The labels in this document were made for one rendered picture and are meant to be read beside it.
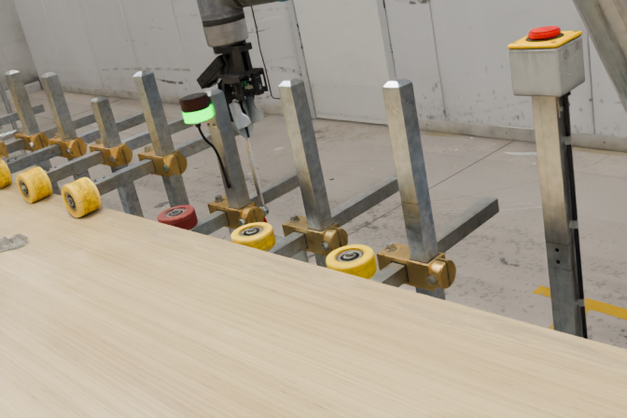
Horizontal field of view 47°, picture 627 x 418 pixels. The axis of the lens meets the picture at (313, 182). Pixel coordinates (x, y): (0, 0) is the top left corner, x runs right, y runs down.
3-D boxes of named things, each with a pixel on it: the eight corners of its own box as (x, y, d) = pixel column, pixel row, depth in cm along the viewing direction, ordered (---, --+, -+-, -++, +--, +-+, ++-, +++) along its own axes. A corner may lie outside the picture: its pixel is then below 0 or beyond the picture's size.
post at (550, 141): (566, 358, 115) (541, 84, 100) (597, 368, 111) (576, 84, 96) (553, 374, 112) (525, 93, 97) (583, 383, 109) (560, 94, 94)
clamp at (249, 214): (229, 215, 170) (223, 195, 168) (266, 224, 160) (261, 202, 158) (210, 225, 166) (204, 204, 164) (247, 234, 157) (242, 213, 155)
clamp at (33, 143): (34, 143, 237) (29, 128, 236) (52, 146, 228) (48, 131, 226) (17, 149, 233) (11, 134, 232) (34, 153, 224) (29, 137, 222)
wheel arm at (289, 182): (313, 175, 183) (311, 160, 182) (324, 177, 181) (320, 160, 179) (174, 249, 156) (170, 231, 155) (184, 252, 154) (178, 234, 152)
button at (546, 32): (538, 38, 97) (537, 25, 97) (566, 37, 95) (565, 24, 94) (523, 46, 95) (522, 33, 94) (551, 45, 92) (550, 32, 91)
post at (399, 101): (435, 329, 133) (394, 76, 117) (451, 334, 131) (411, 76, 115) (424, 339, 131) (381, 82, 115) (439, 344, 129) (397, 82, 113)
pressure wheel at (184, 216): (192, 247, 162) (179, 200, 158) (214, 254, 156) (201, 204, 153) (163, 263, 157) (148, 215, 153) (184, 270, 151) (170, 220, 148)
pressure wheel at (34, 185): (34, 160, 183) (52, 178, 180) (36, 183, 188) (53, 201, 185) (12, 168, 179) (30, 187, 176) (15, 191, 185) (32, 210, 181)
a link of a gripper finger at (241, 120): (250, 144, 156) (241, 103, 153) (233, 142, 161) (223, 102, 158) (260, 139, 158) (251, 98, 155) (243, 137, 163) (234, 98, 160)
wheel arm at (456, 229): (486, 213, 148) (483, 194, 147) (500, 215, 146) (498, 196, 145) (345, 316, 121) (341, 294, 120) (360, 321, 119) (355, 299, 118)
